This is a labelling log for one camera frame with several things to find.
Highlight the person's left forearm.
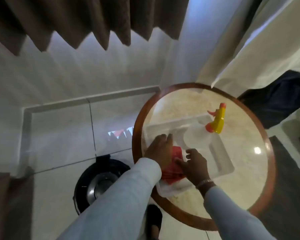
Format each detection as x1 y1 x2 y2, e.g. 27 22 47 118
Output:
57 157 163 240

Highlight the dark grey rug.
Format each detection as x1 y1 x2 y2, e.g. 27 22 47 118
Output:
257 135 300 240

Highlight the red cloth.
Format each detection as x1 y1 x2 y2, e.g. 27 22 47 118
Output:
161 146 188 185

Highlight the white curtain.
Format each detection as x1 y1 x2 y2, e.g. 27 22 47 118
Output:
197 0 300 98

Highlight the clear plastic tray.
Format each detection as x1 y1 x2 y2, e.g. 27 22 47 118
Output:
143 114 235 198

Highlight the metal bracelet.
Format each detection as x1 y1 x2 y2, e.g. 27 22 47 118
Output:
195 179 216 191

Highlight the person's right forearm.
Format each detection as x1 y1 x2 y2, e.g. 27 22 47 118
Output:
198 182 277 240

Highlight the round table with wooden rim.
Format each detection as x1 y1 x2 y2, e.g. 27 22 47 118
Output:
132 82 276 232

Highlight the person's right hand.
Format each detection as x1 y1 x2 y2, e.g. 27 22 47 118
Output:
175 148 211 187

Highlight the person's left hand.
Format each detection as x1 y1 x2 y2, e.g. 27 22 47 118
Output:
144 133 174 172

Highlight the black trash bin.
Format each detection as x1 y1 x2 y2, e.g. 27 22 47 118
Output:
73 155 131 216

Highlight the dark blue cloth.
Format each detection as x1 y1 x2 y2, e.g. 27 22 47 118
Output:
237 69 300 129

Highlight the spray bottle with yellow trigger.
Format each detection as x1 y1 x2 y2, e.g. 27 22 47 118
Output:
182 102 227 151

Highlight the brown wooden furniture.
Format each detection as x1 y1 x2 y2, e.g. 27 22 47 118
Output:
0 167 35 240

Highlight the person's black shoe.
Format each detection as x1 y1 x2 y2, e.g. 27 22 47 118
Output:
145 204 163 240

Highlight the brown curtain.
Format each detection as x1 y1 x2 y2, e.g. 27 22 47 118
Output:
0 0 190 57

